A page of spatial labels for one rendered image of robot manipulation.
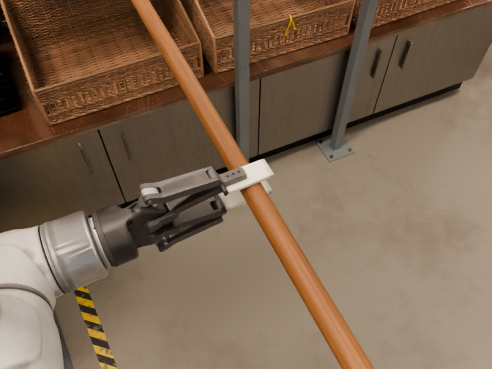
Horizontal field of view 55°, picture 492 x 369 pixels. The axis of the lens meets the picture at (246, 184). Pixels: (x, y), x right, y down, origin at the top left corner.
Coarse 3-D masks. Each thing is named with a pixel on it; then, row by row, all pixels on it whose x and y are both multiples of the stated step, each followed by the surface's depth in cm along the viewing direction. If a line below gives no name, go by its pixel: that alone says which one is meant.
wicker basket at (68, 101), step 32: (0, 0) 151; (32, 0) 163; (64, 0) 168; (96, 0) 172; (128, 0) 177; (160, 0) 182; (32, 32) 169; (64, 32) 174; (96, 32) 178; (128, 32) 179; (192, 32) 156; (32, 64) 169; (64, 64) 169; (96, 64) 169; (128, 64) 148; (160, 64) 169; (192, 64) 169; (64, 96) 146; (96, 96) 160; (128, 96) 157
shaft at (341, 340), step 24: (144, 0) 86; (168, 48) 78; (192, 72) 75; (192, 96) 72; (216, 120) 69; (216, 144) 67; (264, 192) 62; (264, 216) 59; (288, 240) 57; (288, 264) 56; (312, 288) 54; (312, 312) 53; (336, 312) 52; (336, 336) 51; (360, 360) 49
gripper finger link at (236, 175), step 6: (240, 168) 61; (210, 174) 58; (222, 174) 61; (228, 174) 61; (234, 174) 61; (240, 174) 61; (246, 174) 61; (222, 180) 60; (228, 180) 60; (234, 180) 61; (240, 180) 61
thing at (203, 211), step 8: (208, 200) 65; (216, 200) 65; (168, 208) 63; (192, 208) 63; (200, 208) 64; (208, 208) 64; (224, 208) 64; (184, 216) 62; (192, 216) 63; (200, 216) 63; (208, 216) 63; (216, 216) 64; (176, 224) 62; (184, 224) 62; (192, 224) 63; (152, 232) 60; (160, 232) 60; (168, 232) 61; (176, 232) 62; (152, 240) 60
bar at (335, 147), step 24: (240, 0) 135; (240, 24) 141; (360, 24) 166; (240, 48) 148; (360, 48) 173; (240, 72) 156; (240, 96) 165; (240, 120) 175; (336, 120) 208; (240, 144) 186; (336, 144) 218
